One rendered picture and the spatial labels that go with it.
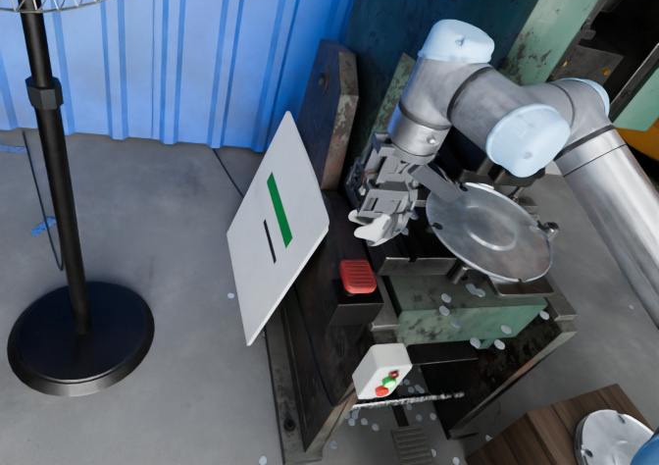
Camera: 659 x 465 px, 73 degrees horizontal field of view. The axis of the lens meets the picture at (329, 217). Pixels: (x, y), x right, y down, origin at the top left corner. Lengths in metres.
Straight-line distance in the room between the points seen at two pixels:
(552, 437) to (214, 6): 1.79
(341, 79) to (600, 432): 1.12
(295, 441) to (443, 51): 1.16
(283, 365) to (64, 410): 0.61
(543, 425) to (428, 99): 1.03
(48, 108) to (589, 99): 0.86
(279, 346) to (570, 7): 1.22
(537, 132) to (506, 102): 0.05
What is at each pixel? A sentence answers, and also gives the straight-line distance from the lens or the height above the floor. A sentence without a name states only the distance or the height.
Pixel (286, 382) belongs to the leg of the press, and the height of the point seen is 0.03.
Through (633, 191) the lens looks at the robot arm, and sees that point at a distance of 0.61.
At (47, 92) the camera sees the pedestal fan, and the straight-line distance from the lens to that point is 0.96.
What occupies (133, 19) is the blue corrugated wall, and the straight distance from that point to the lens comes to 1.97.
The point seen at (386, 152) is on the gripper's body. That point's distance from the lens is 0.60.
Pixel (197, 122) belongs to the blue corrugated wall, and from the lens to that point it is 2.18.
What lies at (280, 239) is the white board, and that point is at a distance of 1.38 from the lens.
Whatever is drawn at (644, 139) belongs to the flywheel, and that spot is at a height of 1.00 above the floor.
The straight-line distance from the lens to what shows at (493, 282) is 0.92.
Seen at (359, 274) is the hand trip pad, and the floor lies 0.76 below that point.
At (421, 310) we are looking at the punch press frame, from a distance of 0.98.
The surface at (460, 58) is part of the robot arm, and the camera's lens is 0.54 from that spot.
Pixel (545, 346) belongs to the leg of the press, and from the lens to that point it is 1.25.
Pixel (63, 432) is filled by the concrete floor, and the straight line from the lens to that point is 1.47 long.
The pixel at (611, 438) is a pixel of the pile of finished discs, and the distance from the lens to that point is 1.49.
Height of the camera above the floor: 1.35
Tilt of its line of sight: 41 degrees down
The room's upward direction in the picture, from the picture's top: 21 degrees clockwise
